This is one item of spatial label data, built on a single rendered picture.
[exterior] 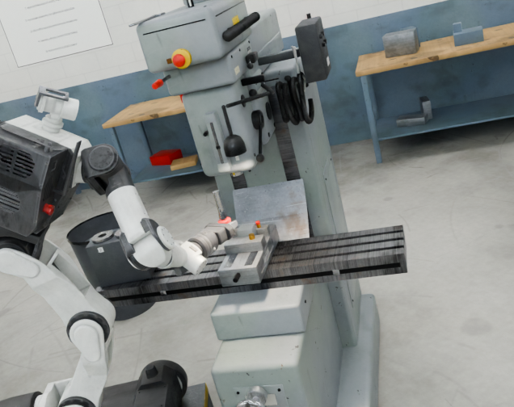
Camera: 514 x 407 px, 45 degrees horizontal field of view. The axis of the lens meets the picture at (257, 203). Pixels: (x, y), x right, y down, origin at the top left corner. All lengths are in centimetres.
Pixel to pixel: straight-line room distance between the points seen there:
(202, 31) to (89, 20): 511
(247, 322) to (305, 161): 75
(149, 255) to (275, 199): 98
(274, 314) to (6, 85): 587
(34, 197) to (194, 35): 68
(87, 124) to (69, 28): 106
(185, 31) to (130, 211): 57
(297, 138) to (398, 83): 391
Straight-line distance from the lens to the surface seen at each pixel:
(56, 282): 212
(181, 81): 212
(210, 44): 196
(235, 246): 233
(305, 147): 261
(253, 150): 219
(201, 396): 270
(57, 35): 723
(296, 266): 230
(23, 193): 189
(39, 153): 183
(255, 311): 226
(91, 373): 229
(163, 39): 200
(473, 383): 310
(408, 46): 583
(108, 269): 257
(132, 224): 182
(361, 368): 293
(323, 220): 273
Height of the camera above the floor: 198
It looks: 21 degrees down
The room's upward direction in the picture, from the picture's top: 15 degrees counter-clockwise
